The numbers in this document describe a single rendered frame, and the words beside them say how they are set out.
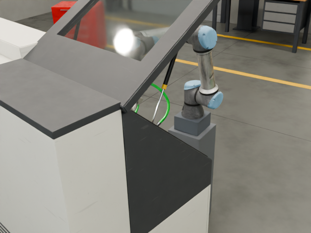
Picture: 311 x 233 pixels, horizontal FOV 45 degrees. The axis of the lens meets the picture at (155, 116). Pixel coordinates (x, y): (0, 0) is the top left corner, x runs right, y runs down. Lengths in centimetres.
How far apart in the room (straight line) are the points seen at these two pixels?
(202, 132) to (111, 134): 123
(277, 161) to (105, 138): 260
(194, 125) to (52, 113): 131
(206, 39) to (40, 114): 108
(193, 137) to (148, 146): 95
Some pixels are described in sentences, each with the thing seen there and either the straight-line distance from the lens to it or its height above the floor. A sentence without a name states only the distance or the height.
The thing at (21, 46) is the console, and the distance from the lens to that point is 188.
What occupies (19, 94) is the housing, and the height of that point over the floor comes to 150.
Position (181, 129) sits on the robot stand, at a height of 81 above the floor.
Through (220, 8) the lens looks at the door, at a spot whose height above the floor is 29.
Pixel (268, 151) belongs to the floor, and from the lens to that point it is 386.
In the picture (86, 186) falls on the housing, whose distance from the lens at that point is 137.
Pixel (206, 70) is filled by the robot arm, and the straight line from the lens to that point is 219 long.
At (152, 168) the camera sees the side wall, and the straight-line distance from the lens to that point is 159.
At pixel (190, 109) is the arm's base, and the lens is 242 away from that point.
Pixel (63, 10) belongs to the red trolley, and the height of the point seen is 81.
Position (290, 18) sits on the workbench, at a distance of 655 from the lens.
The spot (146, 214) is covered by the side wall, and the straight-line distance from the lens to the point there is 171.
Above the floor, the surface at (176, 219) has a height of 73.
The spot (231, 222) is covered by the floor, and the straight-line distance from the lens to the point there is 301.
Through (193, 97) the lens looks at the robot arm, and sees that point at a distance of 236.
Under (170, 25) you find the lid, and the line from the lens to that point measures 156.
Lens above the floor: 208
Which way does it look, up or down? 28 degrees down
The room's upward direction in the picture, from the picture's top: 2 degrees counter-clockwise
